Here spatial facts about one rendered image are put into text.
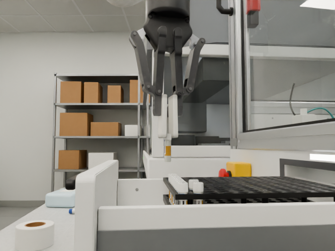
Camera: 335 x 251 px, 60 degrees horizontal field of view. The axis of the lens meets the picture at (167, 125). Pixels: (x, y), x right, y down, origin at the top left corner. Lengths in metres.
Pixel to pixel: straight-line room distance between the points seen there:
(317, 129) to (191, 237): 0.29
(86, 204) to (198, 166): 0.99
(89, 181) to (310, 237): 0.23
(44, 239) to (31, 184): 4.49
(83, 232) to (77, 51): 4.82
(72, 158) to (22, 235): 3.77
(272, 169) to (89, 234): 0.46
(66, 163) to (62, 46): 1.93
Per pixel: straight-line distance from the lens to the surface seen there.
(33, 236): 0.63
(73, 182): 0.39
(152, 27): 0.50
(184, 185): 0.34
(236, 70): 0.89
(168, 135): 0.47
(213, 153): 1.26
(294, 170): 0.63
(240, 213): 0.32
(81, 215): 0.28
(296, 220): 0.34
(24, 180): 5.16
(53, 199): 1.01
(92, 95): 4.31
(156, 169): 1.22
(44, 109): 5.04
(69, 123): 4.41
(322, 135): 0.51
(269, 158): 0.67
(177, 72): 0.48
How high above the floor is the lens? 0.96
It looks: 4 degrees up
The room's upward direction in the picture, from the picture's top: straight up
